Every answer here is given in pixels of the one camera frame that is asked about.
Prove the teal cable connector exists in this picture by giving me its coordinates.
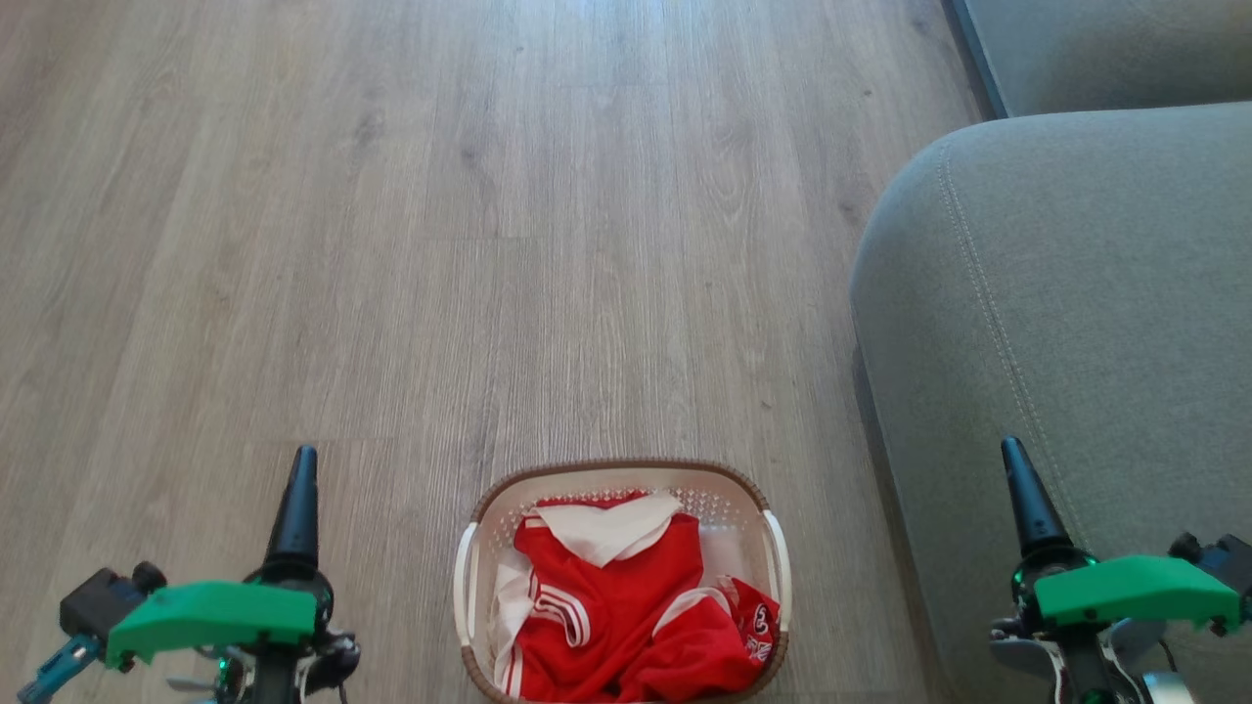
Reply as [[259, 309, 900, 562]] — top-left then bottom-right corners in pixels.
[[17, 635, 101, 704]]

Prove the white woven-rim laundry basket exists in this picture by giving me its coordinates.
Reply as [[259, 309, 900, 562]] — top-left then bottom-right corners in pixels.
[[453, 458, 791, 704]]

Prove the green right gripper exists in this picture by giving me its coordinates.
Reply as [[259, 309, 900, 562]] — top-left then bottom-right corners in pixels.
[[1000, 436, 1245, 635]]

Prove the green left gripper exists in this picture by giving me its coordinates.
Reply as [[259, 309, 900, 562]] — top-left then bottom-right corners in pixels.
[[105, 446, 361, 704]]

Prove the red and white shirt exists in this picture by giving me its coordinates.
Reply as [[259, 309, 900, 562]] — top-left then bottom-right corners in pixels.
[[486, 491, 782, 703]]

